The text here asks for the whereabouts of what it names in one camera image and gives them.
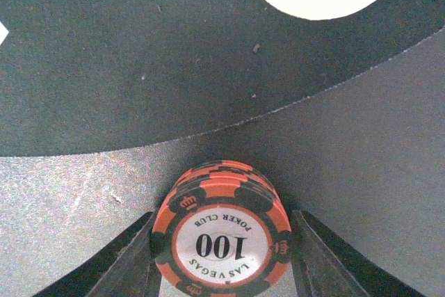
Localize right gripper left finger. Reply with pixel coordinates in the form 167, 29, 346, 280
34, 211, 153, 297

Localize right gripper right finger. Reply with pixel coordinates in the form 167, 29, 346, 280
290, 210, 423, 296

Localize orange black poker chip stack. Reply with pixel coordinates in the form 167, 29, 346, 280
150, 160, 292, 296

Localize round black poker mat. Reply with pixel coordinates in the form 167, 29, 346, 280
1, 0, 444, 156

